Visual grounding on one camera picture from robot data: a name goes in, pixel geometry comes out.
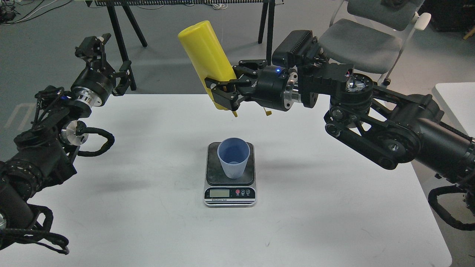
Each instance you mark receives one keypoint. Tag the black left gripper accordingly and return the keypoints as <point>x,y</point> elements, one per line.
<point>98,79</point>

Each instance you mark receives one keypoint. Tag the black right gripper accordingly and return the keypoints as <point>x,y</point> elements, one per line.
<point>274,87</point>

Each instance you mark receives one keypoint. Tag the yellow squeeze seasoning bottle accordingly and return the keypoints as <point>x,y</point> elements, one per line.
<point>207,56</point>

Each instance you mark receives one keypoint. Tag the blue ribbed plastic cup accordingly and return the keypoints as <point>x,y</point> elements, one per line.
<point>233,154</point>

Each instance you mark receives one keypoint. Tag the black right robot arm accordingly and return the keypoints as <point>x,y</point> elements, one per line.
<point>384,126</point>

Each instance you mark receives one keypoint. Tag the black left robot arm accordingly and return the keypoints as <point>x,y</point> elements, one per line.
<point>45,152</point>

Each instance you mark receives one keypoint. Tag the digital kitchen scale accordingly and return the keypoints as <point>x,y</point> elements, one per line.
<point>222,191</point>

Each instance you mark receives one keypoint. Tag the black table with trestle legs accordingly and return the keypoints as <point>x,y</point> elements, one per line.
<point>146,33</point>

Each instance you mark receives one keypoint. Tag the grey office chair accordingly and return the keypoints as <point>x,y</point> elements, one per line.
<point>367,48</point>

